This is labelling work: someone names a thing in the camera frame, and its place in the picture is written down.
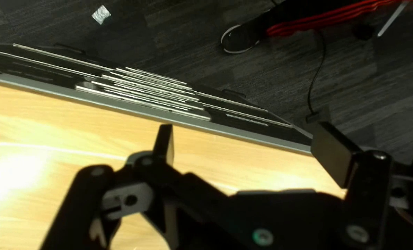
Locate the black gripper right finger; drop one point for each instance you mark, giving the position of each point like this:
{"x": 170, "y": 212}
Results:
{"x": 378, "y": 198}

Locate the white thin stick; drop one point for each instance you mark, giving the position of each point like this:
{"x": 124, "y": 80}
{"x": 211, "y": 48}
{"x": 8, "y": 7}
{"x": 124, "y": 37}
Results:
{"x": 394, "y": 15}

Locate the white paper scrap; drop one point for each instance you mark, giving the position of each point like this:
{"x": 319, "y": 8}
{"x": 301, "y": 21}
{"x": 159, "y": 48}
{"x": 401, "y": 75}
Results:
{"x": 102, "y": 14}

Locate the black shoe white sole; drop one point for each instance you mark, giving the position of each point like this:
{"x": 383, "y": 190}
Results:
{"x": 239, "y": 39}

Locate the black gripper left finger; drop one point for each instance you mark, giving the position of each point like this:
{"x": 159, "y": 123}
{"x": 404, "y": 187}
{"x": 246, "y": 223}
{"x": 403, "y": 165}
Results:
{"x": 87, "y": 194}

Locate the grey tool cabinet wooden top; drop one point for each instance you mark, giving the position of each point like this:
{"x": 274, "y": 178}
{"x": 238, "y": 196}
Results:
{"x": 77, "y": 139}

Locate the grey metal tool drawer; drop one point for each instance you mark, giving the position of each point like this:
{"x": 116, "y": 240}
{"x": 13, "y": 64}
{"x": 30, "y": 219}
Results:
{"x": 146, "y": 92}

